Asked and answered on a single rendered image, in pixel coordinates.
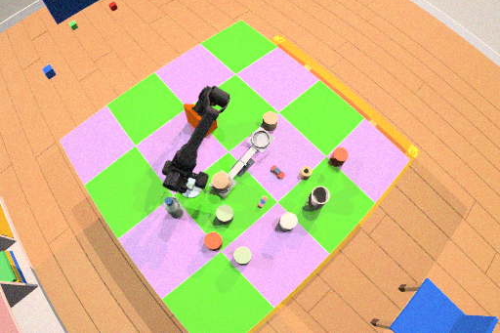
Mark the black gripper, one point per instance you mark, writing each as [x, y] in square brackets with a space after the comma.
[201, 178]

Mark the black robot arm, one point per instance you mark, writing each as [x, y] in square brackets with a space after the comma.
[184, 160]

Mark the red toy car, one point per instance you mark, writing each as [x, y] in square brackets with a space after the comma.
[274, 169]

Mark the white round dish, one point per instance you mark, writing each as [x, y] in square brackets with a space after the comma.
[192, 193]

